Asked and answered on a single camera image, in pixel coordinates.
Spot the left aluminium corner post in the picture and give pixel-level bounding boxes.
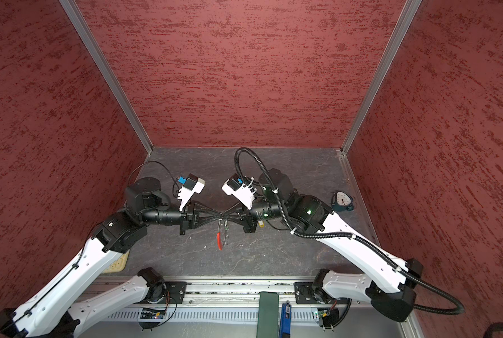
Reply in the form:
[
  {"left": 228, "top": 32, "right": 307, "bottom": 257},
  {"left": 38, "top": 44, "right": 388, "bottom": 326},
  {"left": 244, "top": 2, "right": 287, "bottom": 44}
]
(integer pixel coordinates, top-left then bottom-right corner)
[{"left": 59, "top": 0, "right": 154, "bottom": 155}]

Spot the right aluminium corner post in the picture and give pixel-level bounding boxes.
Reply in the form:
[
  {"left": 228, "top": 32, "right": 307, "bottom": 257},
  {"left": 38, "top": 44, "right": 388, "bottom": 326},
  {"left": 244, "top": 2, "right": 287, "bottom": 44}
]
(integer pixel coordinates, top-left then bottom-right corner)
[{"left": 341, "top": 0, "right": 422, "bottom": 156}]

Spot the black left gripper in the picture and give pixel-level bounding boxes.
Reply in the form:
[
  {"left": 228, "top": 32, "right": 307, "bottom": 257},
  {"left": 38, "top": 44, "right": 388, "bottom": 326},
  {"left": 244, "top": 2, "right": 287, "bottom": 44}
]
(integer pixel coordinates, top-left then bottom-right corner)
[{"left": 142, "top": 199, "right": 221, "bottom": 235}]

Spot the dark green block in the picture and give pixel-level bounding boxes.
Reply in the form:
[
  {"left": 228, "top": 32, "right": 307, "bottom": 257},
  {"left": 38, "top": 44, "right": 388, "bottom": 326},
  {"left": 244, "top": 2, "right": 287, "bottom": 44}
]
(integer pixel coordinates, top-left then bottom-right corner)
[{"left": 256, "top": 292, "right": 279, "bottom": 338}]

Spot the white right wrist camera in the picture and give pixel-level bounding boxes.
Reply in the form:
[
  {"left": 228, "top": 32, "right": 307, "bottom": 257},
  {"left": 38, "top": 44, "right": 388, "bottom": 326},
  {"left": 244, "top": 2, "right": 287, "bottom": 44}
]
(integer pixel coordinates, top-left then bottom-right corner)
[{"left": 222, "top": 174, "right": 256, "bottom": 210}]

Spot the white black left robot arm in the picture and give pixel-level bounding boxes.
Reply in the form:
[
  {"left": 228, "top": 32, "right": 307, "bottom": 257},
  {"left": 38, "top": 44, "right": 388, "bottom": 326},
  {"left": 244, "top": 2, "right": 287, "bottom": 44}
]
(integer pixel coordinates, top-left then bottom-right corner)
[{"left": 0, "top": 175, "right": 206, "bottom": 337}]

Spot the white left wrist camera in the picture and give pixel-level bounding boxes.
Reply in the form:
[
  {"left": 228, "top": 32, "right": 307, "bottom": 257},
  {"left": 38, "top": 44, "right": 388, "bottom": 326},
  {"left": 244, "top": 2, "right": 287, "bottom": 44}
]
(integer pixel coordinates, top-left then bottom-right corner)
[{"left": 177, "top": 174, "right": 206, "bottom": 212}]

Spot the right circuit board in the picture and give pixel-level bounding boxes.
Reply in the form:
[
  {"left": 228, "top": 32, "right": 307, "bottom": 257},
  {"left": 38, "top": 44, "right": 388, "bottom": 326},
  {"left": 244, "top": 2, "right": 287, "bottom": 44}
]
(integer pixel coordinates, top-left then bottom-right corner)
[{"left": 316, "top": 308, "right": 340, "bottom": 330}]

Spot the circuit board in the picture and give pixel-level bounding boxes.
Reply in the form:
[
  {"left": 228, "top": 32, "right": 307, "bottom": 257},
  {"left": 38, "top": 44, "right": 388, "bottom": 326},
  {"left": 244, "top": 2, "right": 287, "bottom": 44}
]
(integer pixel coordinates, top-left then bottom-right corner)
[
  {"left": 139, "top": 308, "right": 167, "bottom": 321},
  {"left": 316, "top": 308, "right": 340, "bottom": 330}
]

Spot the aluminium corner post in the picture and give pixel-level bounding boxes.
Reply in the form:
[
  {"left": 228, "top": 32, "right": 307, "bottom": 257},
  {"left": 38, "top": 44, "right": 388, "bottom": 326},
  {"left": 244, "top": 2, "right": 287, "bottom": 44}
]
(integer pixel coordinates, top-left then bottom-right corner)
[
  {"left": 341, "top": 0, "right": 422, "bottom": 156},
  {"left": 59, "top": 0, "right": 154, "bottom": 155}
]

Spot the black corrugated right cable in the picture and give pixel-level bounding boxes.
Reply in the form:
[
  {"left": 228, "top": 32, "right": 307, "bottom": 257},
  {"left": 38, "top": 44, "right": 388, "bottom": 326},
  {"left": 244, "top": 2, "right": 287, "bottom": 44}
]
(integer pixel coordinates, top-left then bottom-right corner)
[{"left": 234, "top": 146, "right": 466, "bottom": 316}]

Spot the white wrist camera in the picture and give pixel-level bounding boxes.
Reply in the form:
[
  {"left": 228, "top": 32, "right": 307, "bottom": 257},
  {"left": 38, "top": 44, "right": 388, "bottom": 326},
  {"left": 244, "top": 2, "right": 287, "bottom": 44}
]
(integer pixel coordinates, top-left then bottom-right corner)
[
  {"left": 177, "top": 174, "right": 206, "bottom": 212},
  {"left": 222, "top": 174, "right": 256, "bottom": 210}
]

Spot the perforated metal keyring red handle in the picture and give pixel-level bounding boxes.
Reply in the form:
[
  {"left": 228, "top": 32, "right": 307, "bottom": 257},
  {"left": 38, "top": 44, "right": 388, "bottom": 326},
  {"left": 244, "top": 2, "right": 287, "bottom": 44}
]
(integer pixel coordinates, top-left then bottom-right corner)
[{"left": 216, "top": 218, "right": 228, "bottom": 251}]

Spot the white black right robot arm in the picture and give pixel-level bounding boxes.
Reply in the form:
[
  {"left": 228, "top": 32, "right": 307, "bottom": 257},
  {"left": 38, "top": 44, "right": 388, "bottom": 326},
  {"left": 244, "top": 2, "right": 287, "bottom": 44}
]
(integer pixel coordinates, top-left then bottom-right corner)
[{"left": 222, "top": 169, "right": 423, "bottom": 322}]

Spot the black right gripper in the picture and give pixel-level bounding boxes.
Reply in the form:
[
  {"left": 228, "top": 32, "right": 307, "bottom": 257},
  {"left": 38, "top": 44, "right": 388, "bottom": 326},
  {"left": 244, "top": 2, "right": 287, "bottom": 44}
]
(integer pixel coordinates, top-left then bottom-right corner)
[{"left": 222, "top": 196, "right": 289, "bottom": 233}]

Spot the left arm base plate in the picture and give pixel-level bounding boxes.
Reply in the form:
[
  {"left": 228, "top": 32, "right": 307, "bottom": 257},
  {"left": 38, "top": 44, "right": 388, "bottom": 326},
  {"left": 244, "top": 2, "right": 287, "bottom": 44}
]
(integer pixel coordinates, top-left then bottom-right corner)
[{"left": 145, "top": 281, "right": 187, "bottom": 304}]

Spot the left circuit board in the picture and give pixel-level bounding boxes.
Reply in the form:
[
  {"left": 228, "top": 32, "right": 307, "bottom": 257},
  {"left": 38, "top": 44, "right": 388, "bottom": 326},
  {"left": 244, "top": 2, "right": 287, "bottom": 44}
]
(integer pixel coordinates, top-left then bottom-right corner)
[{"left": 139, "top": 308, "right": 167, "bottom": 321}]

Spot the aluminium front rail frame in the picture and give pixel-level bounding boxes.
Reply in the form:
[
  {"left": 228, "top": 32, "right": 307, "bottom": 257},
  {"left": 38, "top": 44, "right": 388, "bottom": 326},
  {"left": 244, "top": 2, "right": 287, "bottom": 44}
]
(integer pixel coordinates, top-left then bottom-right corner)
[{"left": 50, "top": 276, "right": 426, "bottom": 338}]

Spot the blue device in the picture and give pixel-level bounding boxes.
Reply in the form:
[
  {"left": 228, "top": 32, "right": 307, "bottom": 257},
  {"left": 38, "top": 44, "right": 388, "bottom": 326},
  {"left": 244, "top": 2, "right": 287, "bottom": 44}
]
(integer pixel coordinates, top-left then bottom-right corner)
[{"left": 278, "top": 301, "right": 292, "bottom": 338}]

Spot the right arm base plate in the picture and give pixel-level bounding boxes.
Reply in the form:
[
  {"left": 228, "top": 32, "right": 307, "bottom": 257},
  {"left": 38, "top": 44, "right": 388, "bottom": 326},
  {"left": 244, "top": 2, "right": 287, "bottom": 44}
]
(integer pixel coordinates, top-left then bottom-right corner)
[{"left": 294, "top": 282, "right": 349, "bottom": 305}]

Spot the teal kitchen scale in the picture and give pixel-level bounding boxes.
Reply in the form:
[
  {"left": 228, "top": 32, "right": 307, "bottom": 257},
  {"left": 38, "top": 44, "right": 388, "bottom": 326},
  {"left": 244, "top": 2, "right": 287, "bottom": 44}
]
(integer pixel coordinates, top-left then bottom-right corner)
[{"left": 331, "top": 191, "right": 354, "bottom": 212}]

